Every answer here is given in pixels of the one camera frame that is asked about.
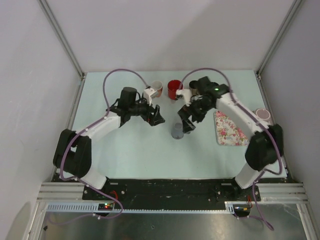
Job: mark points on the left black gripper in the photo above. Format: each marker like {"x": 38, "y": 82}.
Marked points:
{"x": 153, "y": 121}

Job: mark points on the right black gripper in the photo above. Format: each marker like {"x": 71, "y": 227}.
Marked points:
{"x": 185, "y": 112}

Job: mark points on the grey mug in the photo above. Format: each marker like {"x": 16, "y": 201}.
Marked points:
{"x": 177, "y": 131}

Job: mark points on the brown patterned mug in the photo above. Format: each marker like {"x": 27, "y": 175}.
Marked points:
{"x": 193, "y": 86}

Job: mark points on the red mug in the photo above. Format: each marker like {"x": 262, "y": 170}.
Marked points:
{"x": 172, "y": 88}

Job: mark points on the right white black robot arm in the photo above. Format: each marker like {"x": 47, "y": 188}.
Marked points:
{"x": 265, "y": 141}

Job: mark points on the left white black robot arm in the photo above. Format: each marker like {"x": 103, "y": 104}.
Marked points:
{"x": 73, "y": 153}

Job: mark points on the pink white mug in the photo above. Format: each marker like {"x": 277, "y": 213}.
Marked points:
{"x": 158, "y": 87}

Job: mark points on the lilac mug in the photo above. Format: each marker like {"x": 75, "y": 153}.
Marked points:
{"x": 263, "y": 114}

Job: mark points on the floral tray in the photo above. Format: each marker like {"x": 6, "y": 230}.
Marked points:
{"x": 227, "y": 133}

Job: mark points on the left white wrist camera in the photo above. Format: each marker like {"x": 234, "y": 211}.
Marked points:
{"x": 149, "y": 93}

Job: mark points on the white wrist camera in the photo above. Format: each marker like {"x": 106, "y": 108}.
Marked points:
{"x": 149, "y": 93}
{"x": 184, "y": 94}

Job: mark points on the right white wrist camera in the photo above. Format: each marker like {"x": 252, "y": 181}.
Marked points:
{"x": 184, "y": 94}

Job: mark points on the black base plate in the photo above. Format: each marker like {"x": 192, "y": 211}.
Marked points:
{"x": 178, "y": 194}

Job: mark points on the right aluminium frame post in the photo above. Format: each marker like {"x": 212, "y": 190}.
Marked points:
{"x": 280, "y": 34}

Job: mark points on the aluminium frame post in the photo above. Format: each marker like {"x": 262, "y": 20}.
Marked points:
{"x": 280, "y": 34}
{"x": 52, "y": 20}

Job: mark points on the left aluminium frame post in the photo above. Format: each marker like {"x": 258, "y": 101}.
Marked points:
{"x": 52, "y": 20}

